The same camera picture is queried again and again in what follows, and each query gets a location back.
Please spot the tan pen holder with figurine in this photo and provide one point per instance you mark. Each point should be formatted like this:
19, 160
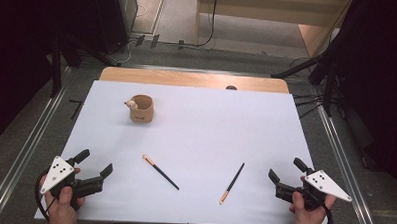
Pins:
142, 111

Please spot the person's right hand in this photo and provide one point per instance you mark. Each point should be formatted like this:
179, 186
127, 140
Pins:
308, 217

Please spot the metal floor rail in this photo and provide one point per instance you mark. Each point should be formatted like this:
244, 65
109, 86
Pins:
26, 151
344, 163

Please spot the white table mat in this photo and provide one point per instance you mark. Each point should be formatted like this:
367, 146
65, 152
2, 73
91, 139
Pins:
202, 132

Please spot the dark curtain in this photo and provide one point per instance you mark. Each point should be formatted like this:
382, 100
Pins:
381, 65
22, 36

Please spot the person's left hand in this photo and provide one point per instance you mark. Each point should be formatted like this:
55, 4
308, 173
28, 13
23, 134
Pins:
61, 209

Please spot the beige wooden structure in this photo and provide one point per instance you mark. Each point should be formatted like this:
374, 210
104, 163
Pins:
309, 36

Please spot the black cabinet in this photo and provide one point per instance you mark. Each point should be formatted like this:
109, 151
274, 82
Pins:
113, 19

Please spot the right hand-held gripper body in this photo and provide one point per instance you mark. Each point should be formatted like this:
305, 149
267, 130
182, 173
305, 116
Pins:
327, 186

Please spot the small dark round object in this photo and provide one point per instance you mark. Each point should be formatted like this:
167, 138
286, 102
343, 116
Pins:
231, 87

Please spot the black floor bracket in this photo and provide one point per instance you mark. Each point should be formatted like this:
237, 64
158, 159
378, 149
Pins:
154, 40
181, 44
140, 40

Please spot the dark makeup brush gold ferrule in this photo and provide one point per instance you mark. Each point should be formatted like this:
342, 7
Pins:
232, 183
161, 172

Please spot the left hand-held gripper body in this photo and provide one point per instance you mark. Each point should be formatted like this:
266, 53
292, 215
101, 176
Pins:
56, 173

